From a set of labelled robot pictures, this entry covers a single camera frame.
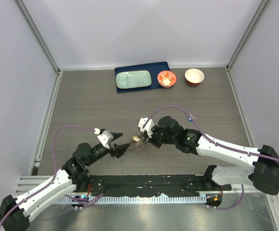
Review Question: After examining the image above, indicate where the left aluminium frame post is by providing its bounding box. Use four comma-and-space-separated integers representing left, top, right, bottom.
14, 0, 60, 75

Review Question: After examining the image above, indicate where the white slotted cable duct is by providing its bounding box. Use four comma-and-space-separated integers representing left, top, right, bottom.
57, 195, 207, 205

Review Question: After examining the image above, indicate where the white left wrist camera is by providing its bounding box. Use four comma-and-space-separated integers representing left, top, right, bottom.
94, 128, 114, 149

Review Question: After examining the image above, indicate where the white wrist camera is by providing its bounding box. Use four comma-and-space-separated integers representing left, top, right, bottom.
138, 117, 155, 138
94, 128, 114, 149

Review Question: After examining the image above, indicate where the aluminium frame post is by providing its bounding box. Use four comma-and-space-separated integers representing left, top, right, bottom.
14, 0, 60, 75
226, 0, 271, 71

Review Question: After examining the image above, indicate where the key with blue tag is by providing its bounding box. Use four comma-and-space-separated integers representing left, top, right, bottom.
188, 113, 197, 122

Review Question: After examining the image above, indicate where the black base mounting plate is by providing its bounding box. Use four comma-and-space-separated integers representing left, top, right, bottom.
88, 174, 232, 197

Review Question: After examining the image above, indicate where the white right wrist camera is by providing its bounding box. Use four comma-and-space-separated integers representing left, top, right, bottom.
138, 117, 155, 138

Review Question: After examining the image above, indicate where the right aluminium frame post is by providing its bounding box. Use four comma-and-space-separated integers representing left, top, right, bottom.
226, 0, 271, 71

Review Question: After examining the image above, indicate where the light green rectangular plate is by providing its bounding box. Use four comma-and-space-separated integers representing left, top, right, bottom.
115, 70, 152, 90

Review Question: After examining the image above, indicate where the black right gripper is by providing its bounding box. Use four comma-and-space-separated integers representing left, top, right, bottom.
144, 125, 177, 148

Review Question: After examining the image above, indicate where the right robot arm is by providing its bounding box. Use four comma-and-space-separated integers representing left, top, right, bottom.
138, 116, 279, 195

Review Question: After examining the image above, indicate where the orange patterned small bowl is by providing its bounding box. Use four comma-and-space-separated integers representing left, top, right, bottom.
157, 71, 177, 88

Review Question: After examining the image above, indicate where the metal key organizer with rings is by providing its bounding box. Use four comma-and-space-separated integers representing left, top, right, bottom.
128, 132, 147, 149

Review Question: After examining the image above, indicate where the red cup white inside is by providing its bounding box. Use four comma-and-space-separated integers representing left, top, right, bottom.
185, 68, 205, 87

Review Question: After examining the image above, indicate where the dark blue tray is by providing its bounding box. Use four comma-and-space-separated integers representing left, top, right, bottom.
114, 62, 170, 93

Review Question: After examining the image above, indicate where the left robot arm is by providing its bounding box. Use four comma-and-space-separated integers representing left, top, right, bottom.
0, 129, 130, 231

